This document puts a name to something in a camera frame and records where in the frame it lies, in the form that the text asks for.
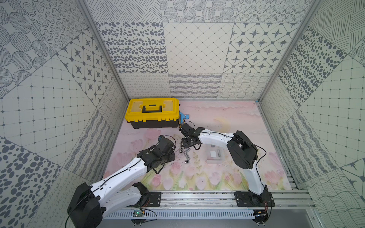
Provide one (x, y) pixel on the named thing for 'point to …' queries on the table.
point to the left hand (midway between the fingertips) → (173, 151)
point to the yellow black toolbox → (154, 113)
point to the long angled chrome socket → (185, 152)
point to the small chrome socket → (187, 161)
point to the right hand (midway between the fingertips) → (188, 143)
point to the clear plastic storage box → (209, 160)
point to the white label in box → (213, 153)
